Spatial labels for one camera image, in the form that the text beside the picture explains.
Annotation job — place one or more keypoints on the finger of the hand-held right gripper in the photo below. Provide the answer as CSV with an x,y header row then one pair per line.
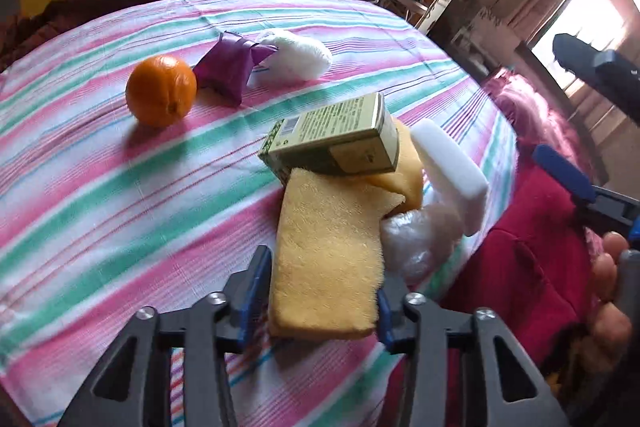
x,y
600,72
565,172

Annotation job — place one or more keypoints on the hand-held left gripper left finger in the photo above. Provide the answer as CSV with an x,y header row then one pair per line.
x,y
252,302

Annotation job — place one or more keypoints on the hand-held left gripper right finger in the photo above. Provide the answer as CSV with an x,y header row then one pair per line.
x,y
384,322

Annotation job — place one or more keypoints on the yellow sponge cloth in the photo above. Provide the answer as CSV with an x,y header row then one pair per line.
x,y
325,257

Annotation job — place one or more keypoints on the clear plastic bundle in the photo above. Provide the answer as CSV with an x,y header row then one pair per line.
x,y
420,242

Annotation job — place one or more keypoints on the person's right hand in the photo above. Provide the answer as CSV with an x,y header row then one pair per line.
x,y
607,302

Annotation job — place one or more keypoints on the window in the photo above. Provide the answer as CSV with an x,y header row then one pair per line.
x,y
585,22

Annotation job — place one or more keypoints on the red fleece blanket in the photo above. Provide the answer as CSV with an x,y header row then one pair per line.
x,y
525,247

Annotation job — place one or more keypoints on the white foam block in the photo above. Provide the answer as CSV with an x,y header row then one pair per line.
x,y
450,172

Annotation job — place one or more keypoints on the striped pink green cloth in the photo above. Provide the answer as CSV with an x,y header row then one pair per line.
x,y
125,207

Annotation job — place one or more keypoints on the green cardboard box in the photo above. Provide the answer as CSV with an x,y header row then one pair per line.
x,y
330,132

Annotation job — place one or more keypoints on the orange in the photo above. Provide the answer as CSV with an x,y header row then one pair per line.
x,y
160,89

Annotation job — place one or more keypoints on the purple foil packet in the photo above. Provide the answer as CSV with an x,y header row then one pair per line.
x,y
225,64

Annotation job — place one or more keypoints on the white fluffy bag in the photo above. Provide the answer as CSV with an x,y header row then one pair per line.
x,y
300,57

